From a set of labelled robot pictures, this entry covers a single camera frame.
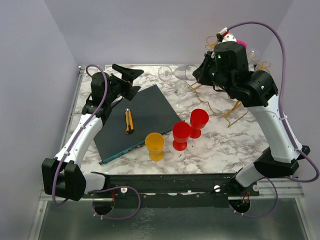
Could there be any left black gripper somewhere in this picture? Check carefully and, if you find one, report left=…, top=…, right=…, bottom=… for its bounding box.
left=106, top=64, right=144, bottom=104

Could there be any clear wine glass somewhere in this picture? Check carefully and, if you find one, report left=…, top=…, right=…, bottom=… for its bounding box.
left=174, top=79, right=188, bottom=109
left=157, top=64, right=198, bottom=81
left=247, top=48, right=261, bottom=61

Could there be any gold wire glass rack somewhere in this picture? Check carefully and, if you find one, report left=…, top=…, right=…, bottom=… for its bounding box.
left=188, top=35, right=271, bottom=128

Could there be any magenta plastic wine glass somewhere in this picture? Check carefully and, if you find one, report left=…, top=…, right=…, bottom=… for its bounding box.
left=237, top=40, right=248, bottom=49

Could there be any red plastic wine glass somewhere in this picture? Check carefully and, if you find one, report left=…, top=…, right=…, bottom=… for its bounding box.
left=172, top=121, right=191, bottom=151

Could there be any yellow plastic wine glass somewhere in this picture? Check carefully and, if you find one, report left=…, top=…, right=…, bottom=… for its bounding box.
left=145, top=132, right=165, bottom=162

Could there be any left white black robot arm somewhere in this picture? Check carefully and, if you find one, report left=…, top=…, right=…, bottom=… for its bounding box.
left=41, top=64, right=144, bottom=206

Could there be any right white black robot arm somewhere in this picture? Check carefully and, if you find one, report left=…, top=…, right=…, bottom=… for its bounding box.
left=192, top=41, right=310, bottom=196

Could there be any orange utility knife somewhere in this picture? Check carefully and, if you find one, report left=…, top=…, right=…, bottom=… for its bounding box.
left=125, top=108, right=134, bottom=134

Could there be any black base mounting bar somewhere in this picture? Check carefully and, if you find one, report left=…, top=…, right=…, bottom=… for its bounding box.
left=49, top=171, right=293, bottom=208

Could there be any dark blue network switch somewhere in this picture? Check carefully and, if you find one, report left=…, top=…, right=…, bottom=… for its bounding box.
left=94, top=85, right=181, bottom=164

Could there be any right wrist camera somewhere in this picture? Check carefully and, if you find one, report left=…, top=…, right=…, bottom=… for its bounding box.
left=215, top=27, right=237, bottom=43

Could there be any aluminium extrusion rail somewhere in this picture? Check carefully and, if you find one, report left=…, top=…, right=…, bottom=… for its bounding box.
left=38, top=187, right=114, bottom=202

